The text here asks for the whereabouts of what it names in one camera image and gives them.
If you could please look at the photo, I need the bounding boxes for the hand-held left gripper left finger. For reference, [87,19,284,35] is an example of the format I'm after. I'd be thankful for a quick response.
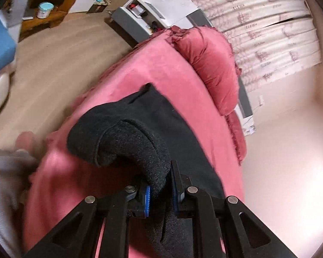
[23,179,151,258]

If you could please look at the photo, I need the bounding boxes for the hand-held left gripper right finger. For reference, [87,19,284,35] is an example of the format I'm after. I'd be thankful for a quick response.
[170,160,299,258]

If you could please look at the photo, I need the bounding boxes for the black pants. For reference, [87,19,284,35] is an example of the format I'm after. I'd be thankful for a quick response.
[67,83,228,258]

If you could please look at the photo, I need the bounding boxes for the small pink ruffled pillow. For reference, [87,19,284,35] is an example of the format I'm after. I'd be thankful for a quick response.
[225,111,248,166]

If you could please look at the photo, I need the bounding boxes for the pink bed blanket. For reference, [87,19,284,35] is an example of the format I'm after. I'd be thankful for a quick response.
[23,27,245,258]

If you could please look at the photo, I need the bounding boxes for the large pink ruffled pillow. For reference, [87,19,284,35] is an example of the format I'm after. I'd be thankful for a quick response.
[165,26,241,116]

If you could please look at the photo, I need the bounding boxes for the light grey cloth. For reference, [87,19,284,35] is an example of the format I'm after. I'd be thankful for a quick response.
[0,148,41,258]

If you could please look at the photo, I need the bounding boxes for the grey and white nightstand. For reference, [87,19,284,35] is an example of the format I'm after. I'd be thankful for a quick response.
[112,0,178,43]

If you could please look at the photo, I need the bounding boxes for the white patterned curtain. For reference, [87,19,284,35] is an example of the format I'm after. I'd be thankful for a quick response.
[187,0,322,92]

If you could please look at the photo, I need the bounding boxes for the low wooden table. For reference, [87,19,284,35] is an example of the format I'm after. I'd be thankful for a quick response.
[17,5,68,42]

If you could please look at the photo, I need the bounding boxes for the blue cushion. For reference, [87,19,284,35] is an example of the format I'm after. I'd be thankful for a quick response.
[0,23,18,80]

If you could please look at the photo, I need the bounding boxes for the teal can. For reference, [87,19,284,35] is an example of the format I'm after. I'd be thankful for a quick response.
[37,2,55,19]

